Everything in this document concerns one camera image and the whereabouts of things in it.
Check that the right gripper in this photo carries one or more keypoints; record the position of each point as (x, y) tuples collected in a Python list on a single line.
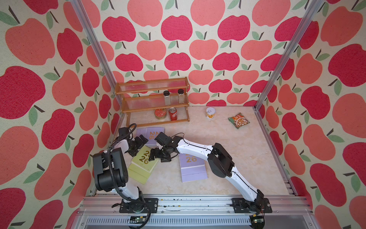
[(152, 152)]

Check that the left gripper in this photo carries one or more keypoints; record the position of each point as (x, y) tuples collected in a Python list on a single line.
[(140, 143)]

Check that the purple calendar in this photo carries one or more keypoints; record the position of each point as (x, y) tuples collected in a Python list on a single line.
[(192, 168), (150, 133)]

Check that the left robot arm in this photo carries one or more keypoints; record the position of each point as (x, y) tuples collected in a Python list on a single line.
[(110, 169)]

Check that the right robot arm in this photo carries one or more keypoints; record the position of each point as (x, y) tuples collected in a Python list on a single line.
[(219, 160)]

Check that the green calendar left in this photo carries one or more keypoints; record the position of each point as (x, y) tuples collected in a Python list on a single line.
[(141, 168)]

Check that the flat red tin can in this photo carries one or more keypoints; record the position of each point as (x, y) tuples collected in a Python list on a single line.
[(160, 113)]

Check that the wooden tiered shelf rack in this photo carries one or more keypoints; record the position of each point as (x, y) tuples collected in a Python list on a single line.
[(141, 99)]

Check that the red soda can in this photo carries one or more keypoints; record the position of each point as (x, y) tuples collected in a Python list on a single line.
[(173, 114)]

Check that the left glass spice jar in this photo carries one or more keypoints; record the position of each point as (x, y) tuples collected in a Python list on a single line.
[(167, 98)]

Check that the glass spice jar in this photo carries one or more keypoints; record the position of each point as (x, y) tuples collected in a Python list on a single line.
[(167, 98), (181, 96)]

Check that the right glass spice jar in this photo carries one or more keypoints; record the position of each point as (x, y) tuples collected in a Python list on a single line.
[(181, 96)]

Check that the white yellow food can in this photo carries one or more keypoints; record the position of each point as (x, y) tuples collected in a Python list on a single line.
[(210, 113)]

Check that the green orange snack packet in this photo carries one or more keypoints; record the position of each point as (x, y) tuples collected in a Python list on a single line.
[(239, 120)]

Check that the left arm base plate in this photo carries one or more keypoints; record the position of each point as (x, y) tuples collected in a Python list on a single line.
[(151, 205)]

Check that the aluminium frame rail front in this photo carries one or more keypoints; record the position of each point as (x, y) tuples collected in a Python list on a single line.
[(193, 212)]

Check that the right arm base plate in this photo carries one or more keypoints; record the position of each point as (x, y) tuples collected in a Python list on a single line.
[(262, 205)]

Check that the left aluminium corner post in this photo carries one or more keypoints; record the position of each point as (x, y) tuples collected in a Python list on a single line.
[(98, 50)]

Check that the aluminium corner post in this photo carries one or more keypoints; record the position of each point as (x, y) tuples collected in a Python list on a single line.
[(305, 22), (98, 50)]

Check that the right aluminium corner post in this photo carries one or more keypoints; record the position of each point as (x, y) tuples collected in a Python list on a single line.
[(305, 22)]

